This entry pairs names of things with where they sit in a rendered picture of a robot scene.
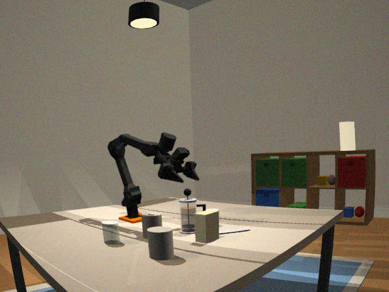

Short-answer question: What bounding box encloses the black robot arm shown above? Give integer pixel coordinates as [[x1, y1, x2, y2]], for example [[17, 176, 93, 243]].
[[108, 132, 190, 219]]

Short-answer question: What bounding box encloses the glass french press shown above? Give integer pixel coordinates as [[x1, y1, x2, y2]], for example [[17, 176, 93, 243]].
[[179, 189, 206, 234]]

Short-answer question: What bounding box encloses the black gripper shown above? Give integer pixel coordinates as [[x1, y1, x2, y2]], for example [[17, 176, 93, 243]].
[[158, 155, 199, 183]]

